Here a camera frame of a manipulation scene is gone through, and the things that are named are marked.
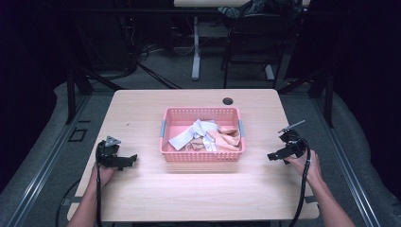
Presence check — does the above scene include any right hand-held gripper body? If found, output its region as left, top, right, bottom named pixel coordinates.
left=277, top=119, right=308, bottom=162

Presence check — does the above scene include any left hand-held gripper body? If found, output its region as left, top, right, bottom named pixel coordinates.
left=95, top=135, right=128, bottom=168

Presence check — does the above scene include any peach cloth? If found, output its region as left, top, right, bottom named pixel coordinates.
left=184, top=125, right=242, bottom=152

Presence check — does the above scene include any pink plastic basket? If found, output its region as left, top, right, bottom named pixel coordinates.
left=159, top=106, right=246, bottom=164

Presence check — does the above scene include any white light blue cloth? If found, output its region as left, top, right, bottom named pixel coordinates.
left=167, top=118, right=219, bottom=152

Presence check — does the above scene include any person's left hand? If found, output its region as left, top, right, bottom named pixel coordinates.
left=91, top=163, right=117, bottom=190

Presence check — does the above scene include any person's right hand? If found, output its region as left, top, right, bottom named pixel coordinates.
left=284, top=149, right=323, bottom=187

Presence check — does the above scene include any black metal stand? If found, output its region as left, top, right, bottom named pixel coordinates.
left=277, top=67, right=336, bottom=129
left=64, top=18, right=124, bottom=126

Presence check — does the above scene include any black chair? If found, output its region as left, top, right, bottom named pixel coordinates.
left=219, top=11, right=287, bottom=90

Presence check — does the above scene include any white desk leg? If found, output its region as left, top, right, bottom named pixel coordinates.
left=191, top=15, right=202, bottom=81

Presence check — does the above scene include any bundle of clothes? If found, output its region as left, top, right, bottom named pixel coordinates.
left=217, top=0, right=278, bottom=19

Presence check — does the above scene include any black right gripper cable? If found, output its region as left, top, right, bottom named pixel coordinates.
left=287, top=147, right=312, bottom=227

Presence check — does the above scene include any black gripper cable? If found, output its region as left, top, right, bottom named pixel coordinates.
left=287, top=147, right=312, bottom=227
left=95, top=164, right=104, bottom=227

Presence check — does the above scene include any black square floor frame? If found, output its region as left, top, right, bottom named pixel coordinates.
left=67, top=127, right=89, bottom=143

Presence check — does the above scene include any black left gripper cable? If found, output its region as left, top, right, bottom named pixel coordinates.
left=95, top=164, right=104, bottom=227

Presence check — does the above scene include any aluminium floor rail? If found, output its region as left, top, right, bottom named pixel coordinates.
left=310, top=96, right=382, bottom=227
left=6, top=94, right=93, bottom=227

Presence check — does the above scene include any black floor cable loop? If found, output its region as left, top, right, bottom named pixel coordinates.
left=55, top=177, right=82, bottom=227

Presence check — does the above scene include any tangle of floor cables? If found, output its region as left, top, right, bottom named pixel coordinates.
left=119, top=15, right=197, bottom=91

